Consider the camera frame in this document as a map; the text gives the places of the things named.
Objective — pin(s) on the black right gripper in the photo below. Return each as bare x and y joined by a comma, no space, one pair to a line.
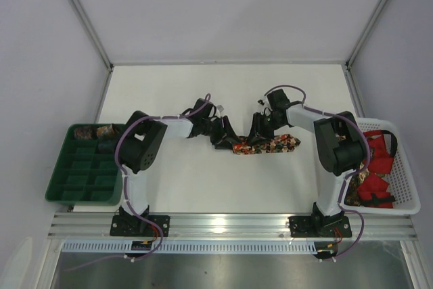
258,124

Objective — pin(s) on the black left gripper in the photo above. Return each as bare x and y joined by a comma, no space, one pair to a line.
218,130

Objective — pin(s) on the colourful patterned necktie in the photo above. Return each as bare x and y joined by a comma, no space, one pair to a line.
284,143

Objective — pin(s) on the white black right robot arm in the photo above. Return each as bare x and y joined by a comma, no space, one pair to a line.
341,148

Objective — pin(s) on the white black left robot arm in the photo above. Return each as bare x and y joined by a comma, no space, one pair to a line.
140,141

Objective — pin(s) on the dark gold patterned tie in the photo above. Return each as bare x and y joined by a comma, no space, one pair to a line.
356,192

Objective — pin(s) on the orange brown rolled tie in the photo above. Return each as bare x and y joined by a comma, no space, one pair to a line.
105,132

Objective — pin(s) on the red fabric tie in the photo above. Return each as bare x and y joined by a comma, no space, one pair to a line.
383,145

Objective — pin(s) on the green divided plastic tray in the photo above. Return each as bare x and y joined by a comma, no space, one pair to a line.
85,171

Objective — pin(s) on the rolled tie in tray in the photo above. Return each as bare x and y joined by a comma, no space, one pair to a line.
85,133

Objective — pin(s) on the white plastic basket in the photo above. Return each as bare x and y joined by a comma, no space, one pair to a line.
402,185

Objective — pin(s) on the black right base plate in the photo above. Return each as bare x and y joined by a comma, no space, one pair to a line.
301,226

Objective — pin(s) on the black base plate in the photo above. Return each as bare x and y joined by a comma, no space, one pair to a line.
301,226
130,226

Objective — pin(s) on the white slotted cable duct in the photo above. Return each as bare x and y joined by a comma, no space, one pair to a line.
193,247

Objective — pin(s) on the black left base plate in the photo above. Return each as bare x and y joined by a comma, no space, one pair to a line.
130,226

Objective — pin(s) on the aluminium frame post right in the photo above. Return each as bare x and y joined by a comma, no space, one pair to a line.
373,19

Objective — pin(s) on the aluminium frame post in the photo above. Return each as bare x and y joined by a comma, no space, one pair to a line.
373,19
91,33

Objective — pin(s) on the aluminium mounting rail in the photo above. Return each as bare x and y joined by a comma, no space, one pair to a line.
207,226

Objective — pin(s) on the aluminium frame post left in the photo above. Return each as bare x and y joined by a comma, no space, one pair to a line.
91,33

